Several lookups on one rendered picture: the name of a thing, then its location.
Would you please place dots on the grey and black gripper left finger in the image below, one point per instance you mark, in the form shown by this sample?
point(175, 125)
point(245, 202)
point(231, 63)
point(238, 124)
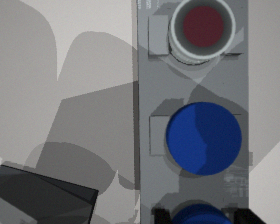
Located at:
point(162, 217)

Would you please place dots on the grey button panel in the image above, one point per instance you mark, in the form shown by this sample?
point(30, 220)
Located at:
point(30, 198)

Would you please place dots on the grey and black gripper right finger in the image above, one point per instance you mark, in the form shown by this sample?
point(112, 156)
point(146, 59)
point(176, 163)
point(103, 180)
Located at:
point(246, 216)

